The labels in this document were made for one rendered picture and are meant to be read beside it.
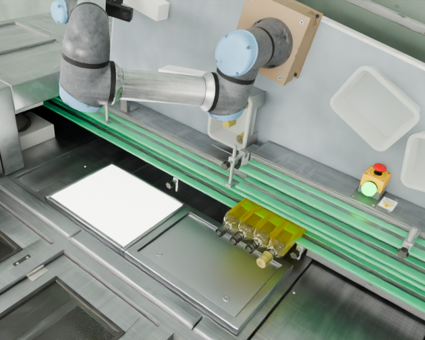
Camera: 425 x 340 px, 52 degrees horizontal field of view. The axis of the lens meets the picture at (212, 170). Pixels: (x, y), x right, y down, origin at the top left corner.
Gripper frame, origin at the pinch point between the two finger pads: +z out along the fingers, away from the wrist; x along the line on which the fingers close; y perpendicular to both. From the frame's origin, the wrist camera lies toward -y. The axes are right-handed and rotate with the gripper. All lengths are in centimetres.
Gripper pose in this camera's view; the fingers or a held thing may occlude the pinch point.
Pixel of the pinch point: (137, 0)
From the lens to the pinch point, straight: 181.7
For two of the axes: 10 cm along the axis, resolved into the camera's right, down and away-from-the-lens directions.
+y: -7.7, -5.3, 3.6
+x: -2.1, 7.5, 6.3
